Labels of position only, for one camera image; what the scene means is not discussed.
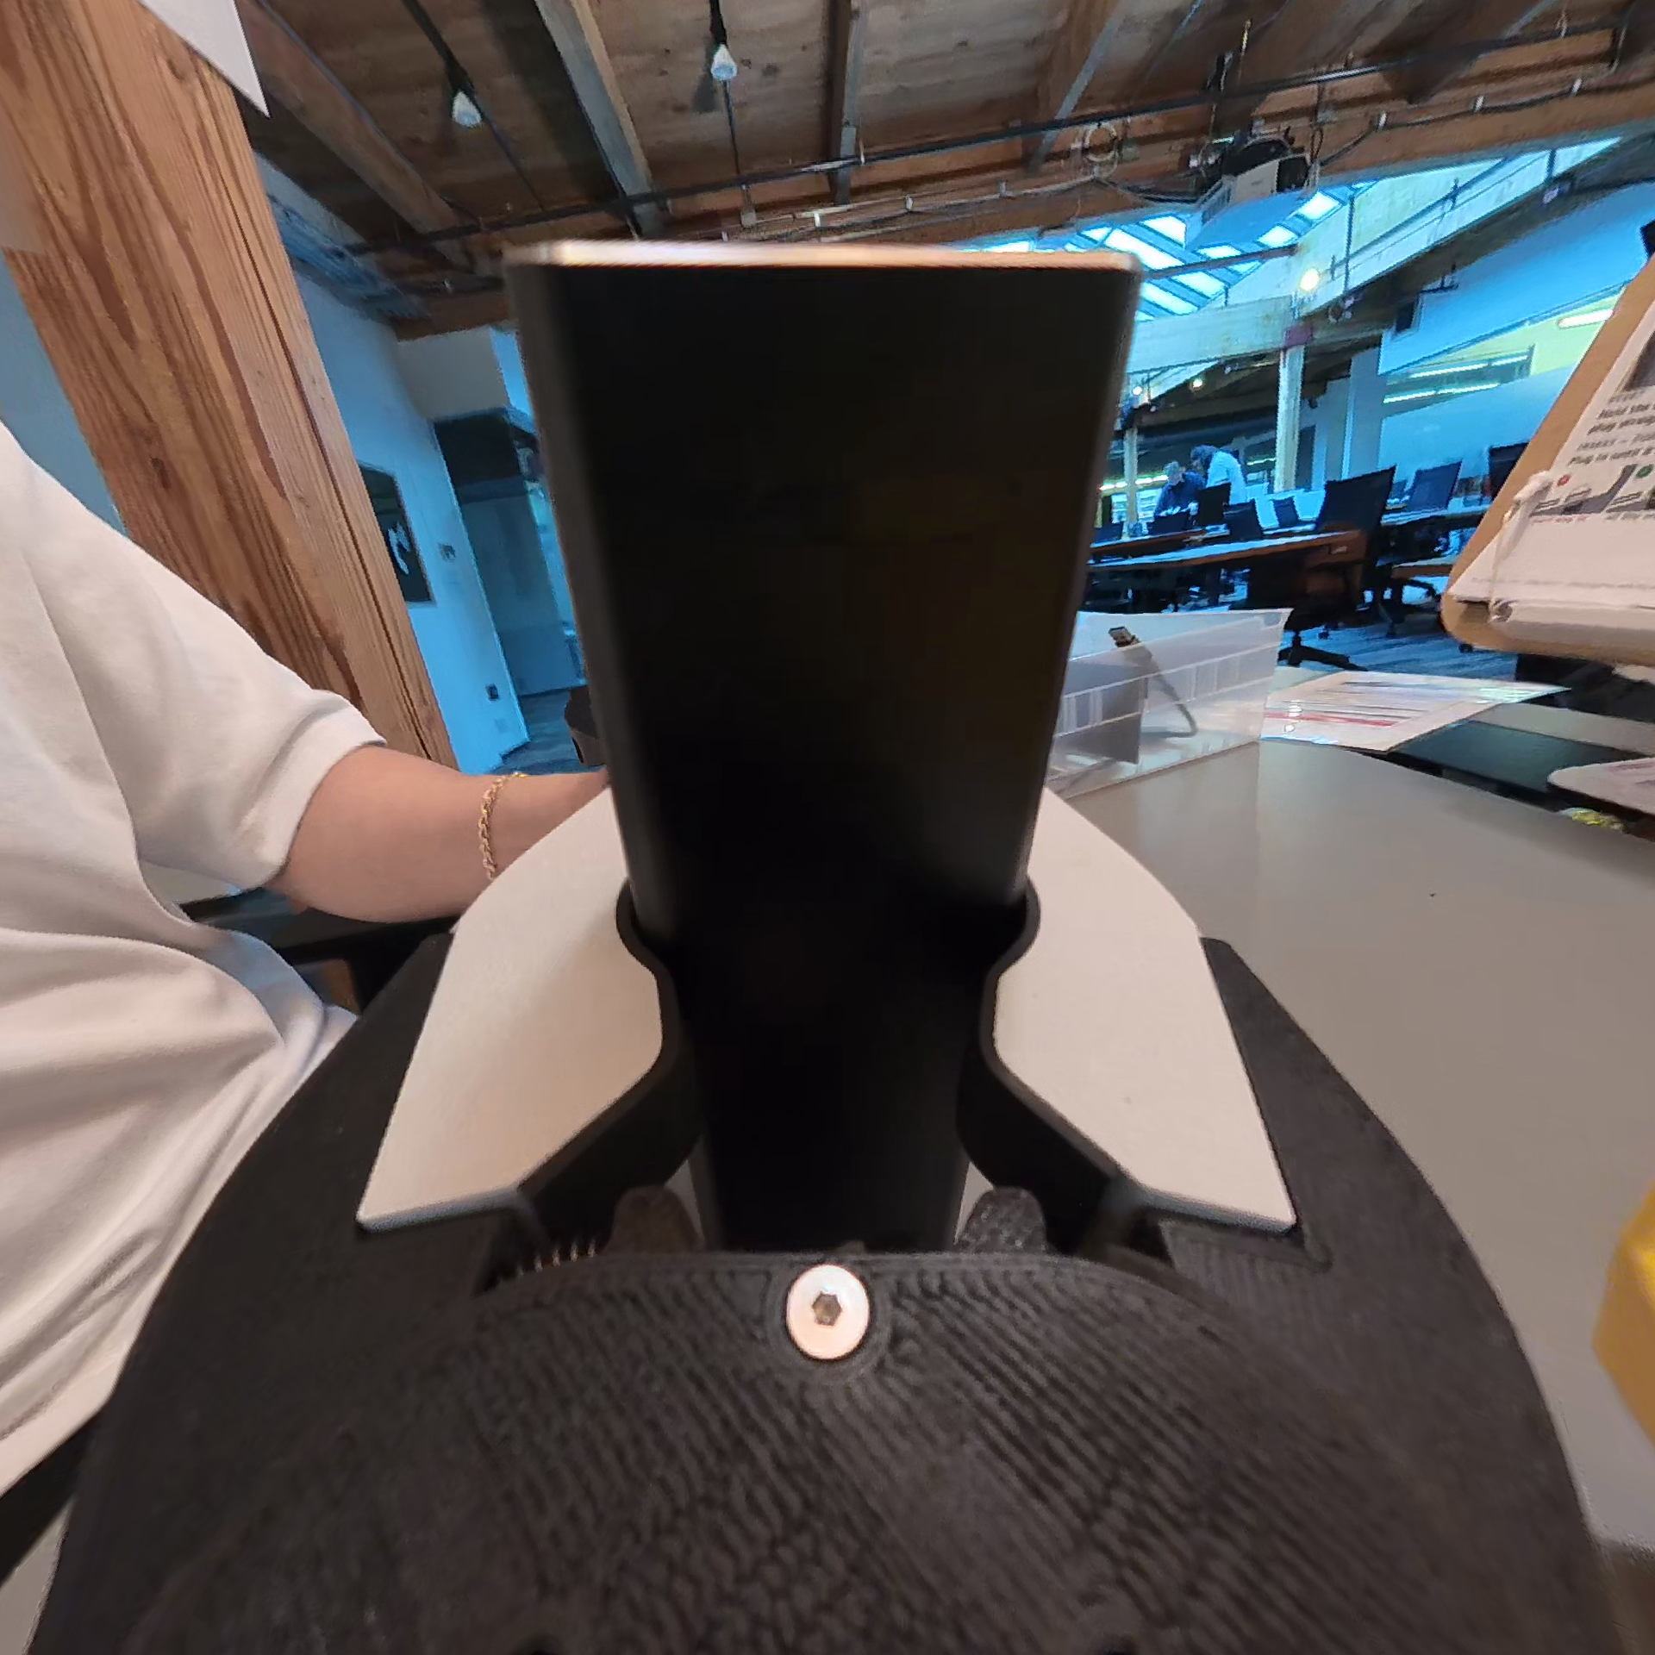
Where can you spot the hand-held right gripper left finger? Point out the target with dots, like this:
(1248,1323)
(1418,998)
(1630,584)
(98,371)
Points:
(517,1073)

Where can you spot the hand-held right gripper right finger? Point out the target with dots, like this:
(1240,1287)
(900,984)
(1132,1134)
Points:
(1138,1061)

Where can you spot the clear plastic bin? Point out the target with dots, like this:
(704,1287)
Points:
(1217,673)

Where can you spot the black multi-port usb hub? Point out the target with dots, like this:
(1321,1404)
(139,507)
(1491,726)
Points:
(829,647)

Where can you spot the yellow plastic bin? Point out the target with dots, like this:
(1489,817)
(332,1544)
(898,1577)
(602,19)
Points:
(1632,1293)

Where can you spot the black office chair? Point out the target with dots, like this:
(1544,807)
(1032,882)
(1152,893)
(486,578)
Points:
(1353,499)
(336,939)

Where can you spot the laminated paper sheet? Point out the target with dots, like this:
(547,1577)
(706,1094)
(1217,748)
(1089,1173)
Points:
(1384,708)

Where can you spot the instruction sheet on wooden stand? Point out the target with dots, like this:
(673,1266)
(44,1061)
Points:
(1571,401)

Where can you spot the white ceiling projector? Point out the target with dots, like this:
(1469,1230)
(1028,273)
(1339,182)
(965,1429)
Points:
(1248,182)

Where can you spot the dark wall sign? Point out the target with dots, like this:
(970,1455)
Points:
(395,531)

